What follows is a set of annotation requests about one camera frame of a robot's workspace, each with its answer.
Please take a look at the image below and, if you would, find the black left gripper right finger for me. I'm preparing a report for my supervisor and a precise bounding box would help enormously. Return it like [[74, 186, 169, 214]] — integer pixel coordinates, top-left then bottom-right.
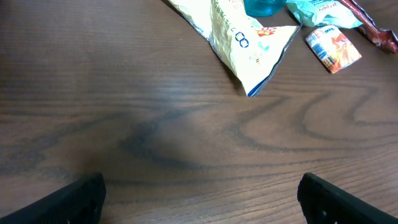
[[297, 172, 397, 224]]

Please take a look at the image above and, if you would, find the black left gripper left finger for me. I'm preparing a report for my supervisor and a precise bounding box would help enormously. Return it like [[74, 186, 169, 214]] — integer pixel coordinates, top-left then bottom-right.
[[1, 173, 106, 224]]

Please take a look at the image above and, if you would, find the orange Kleenex tissue pack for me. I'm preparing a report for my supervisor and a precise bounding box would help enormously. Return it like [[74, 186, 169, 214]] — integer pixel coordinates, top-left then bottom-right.
[[305, 25, 362, 73]]

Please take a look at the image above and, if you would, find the yellow snack bag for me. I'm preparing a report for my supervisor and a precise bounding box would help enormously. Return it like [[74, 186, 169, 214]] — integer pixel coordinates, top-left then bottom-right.
[[169, 0, 300, 97]]

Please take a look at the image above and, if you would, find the red snack bar wrapper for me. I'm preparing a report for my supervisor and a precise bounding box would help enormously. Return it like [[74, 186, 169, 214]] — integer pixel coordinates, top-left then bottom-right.
[[338, 0, 397, 55]]

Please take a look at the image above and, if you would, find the teal wet wipes pack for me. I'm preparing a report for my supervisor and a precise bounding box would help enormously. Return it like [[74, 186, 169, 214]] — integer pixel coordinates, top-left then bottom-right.
[[285, 0, 363, 29]]

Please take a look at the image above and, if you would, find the teal mouthwash bottle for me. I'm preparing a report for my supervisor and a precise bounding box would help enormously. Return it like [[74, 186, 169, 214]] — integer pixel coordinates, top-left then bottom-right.
[[244, 0, 286, 17]]

